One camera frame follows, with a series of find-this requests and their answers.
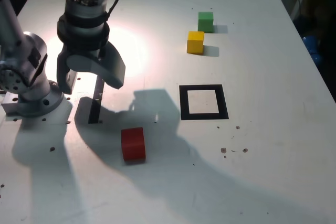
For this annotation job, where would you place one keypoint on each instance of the yellow cube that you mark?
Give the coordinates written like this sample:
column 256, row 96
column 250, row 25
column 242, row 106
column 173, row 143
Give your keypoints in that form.
column 195, row 45

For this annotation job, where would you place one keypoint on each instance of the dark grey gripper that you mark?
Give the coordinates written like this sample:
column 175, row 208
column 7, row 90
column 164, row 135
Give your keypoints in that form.
column 84, row 50

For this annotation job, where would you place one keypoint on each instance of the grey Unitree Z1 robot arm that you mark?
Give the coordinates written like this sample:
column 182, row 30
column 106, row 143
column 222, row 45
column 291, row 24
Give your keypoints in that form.
column 26, row 51

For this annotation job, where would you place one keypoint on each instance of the black tape square outline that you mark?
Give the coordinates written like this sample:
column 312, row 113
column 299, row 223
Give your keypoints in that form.
column 204, row 116

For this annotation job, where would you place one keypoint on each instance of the black tape strip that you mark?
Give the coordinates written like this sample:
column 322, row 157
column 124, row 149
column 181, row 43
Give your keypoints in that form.
column 94, row 108

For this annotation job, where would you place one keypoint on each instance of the red cube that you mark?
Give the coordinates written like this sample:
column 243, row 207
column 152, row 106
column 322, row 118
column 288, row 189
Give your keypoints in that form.
column 133, row 145

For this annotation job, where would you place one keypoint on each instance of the blue plastic object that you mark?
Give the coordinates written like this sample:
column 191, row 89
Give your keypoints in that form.
column 311, row 43

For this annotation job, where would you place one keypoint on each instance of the green cube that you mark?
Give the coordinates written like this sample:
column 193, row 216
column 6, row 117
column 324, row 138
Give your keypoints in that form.
column 205, row 23

